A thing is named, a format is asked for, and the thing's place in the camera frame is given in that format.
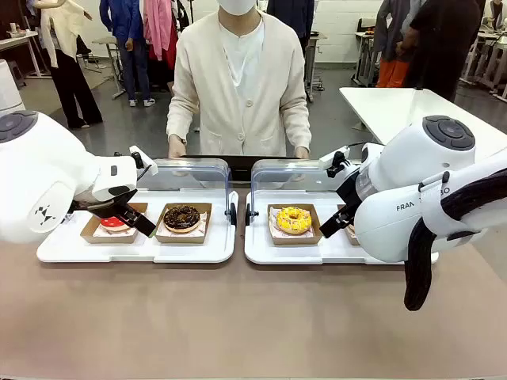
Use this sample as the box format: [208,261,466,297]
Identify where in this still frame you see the white background desk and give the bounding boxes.
[0,29,51,80]

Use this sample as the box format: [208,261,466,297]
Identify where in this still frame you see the cardboard tray of chocolate donut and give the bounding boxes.
[153,202,213,244]

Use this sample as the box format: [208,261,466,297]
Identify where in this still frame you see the figure grey top orange trousers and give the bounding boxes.
[374,0,415,89]

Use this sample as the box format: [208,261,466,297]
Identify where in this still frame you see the person's right forearm cream sleeve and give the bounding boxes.
[166,94,201,138]

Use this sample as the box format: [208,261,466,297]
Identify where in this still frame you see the red glazed donut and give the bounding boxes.
[99,215,130,234]

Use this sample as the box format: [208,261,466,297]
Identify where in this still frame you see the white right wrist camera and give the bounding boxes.
[318,146,352,178]

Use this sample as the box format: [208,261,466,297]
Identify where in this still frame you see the person in dark clothes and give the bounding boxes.
[395,0,482,103]

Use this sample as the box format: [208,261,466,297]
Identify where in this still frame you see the person's right hand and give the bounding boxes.
[168,134,188,159]

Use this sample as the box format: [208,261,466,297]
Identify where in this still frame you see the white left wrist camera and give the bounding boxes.
[128,145,159,176]

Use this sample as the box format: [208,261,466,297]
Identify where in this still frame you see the cardboard tray of red donut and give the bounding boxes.
[79,202,149,244]

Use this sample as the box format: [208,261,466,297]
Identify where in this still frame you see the person in blue jacket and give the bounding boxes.
[98,0,156,108]

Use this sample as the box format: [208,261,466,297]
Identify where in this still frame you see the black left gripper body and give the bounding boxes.
[69,188,140,223]

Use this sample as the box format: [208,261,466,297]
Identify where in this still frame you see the white display tray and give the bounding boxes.
[244,189,440,265]
[36,188,238,264]

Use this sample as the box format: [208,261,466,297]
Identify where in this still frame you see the red hanging garment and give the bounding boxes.
[149,21,180,71]

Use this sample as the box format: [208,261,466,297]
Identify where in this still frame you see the white printed paper liner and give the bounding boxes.
[269,207,314,239]
[160,211,209,238]
[97,227,138,238]

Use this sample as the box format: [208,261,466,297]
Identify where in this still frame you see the white side table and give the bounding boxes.
[339,86,507,146]

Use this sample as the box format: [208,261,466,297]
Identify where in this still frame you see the chocolate sprinkled donut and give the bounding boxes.
[163,204,201,234]

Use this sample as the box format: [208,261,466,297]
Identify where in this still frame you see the cardboard tray of purple donut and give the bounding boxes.
[336,203,361,247]

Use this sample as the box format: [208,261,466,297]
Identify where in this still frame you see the white framed background desks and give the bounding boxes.
[461,30,507,100]

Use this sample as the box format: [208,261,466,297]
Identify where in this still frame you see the cardboard tray of yellow donut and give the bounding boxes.
[267,203,324,246]

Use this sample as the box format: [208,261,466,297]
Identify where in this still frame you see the black serving tray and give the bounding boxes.
[177,154,304,187]

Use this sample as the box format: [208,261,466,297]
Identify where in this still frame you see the clear plastic tray lid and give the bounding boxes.
[250,158,349,222]
[136,158,233,222]

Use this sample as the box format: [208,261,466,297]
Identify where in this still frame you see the grey metal background table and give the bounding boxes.
[303,31,329,104]

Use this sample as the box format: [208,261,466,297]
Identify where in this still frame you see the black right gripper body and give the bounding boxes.
[335,169,364,218]

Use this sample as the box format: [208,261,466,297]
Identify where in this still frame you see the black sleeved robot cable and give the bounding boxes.
[403,168,507,312]

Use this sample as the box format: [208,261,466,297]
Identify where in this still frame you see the person in cream cardigan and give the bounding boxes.
[166,0,312,158]

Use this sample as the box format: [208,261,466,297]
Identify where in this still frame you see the person's left forearm cream sleeve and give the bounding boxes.
[283,94,312,150]

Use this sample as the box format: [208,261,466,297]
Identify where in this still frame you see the pink hanging garment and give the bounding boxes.
[143,0,173,63]

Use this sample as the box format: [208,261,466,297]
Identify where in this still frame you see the yellow sprinkled donut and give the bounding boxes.
[276,206,313,235]

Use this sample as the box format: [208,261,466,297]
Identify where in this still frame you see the small white background table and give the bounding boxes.
[353,30,378,87]

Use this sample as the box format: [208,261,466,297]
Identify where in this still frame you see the white face mask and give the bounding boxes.
[219,0,257,17]

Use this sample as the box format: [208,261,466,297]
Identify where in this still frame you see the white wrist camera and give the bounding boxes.
[318,146,352,178]
[128,145,159,176]

